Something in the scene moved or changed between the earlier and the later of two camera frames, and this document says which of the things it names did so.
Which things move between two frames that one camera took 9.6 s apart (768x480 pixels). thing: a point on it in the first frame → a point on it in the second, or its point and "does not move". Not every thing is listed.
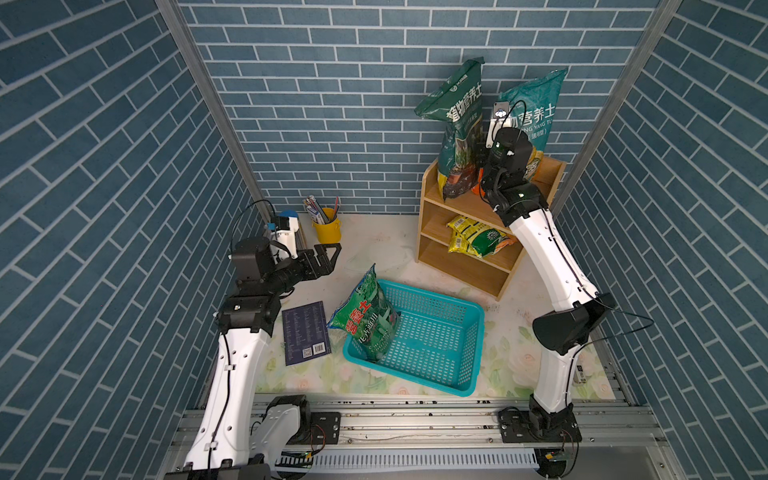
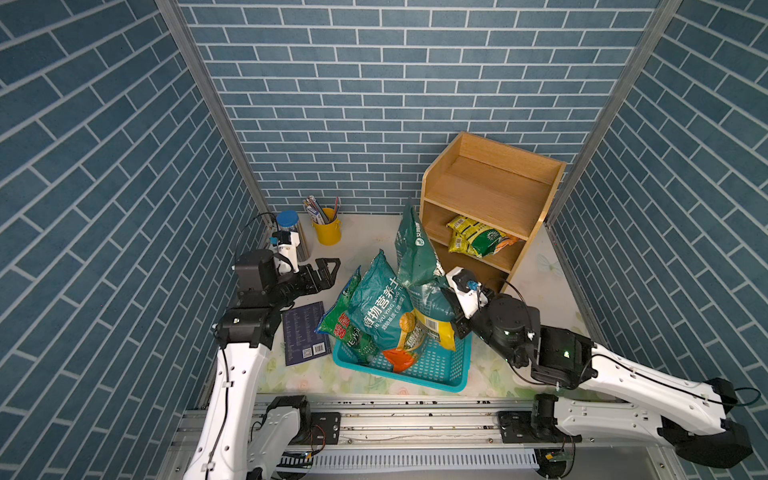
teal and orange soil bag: (531, 109) → (382, 312)
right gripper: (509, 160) → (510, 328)
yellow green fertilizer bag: (471, 237) does not move
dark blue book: (305, 333) does not move
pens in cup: (316, 211) does not move
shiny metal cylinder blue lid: (300, 239) does not move
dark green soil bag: (459, 104) → (424, 283)
